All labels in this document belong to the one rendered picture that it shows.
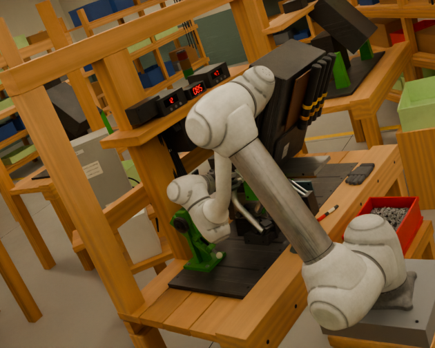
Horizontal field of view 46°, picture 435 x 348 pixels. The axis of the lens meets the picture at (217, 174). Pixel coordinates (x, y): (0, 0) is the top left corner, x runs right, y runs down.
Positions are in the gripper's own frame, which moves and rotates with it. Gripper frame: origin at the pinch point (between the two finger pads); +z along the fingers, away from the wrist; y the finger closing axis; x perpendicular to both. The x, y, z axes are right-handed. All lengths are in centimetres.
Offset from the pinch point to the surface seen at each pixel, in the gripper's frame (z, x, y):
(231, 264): -10.9, 24.9, -25.3
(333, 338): -35, -5, -74
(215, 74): 15, -21, 45
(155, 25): -11, -30, 69
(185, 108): -11.1, -11.4, 33.4
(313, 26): 798, 96, 401
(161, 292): -28, 49, -14
